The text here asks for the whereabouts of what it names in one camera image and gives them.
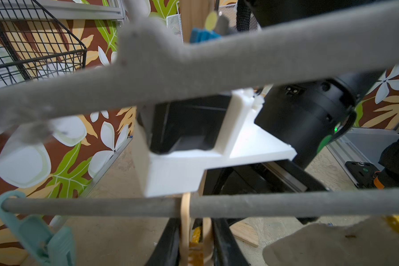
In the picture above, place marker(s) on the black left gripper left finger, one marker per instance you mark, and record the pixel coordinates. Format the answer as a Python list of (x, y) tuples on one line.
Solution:
[(166, 252)]

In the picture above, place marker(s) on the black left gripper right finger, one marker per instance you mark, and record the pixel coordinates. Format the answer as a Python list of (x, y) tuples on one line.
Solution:
[(226, 251)]

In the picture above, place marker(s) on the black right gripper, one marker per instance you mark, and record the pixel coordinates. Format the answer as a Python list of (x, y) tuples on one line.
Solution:
[(274, 177)]

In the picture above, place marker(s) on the white clip hanger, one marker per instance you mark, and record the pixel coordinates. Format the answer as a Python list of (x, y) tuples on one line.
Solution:
[(155, 67)]

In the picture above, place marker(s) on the beige clothes peg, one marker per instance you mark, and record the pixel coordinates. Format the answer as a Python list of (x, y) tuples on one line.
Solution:
[(202, 254)]

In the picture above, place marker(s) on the white yellow cuff glove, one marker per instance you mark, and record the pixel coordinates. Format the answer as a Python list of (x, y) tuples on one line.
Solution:
[(371, 242)]

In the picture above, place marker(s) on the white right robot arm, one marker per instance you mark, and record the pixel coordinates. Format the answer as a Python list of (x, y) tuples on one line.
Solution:
[(306, 116)]

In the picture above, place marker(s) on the teal clothes peg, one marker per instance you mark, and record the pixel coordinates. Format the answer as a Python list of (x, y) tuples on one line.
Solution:
[(46, 247)]

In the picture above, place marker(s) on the blue object in basket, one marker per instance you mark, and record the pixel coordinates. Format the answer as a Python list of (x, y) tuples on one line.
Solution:
[(203, 35)]

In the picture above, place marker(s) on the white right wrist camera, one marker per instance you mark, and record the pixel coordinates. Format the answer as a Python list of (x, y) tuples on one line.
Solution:
[(176, 142)]

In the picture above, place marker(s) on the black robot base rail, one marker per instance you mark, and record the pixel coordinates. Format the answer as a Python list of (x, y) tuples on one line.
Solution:
[(364, 175)]

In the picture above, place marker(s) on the black wire basket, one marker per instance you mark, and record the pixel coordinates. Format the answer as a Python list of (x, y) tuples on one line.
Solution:
[(35, 45)]

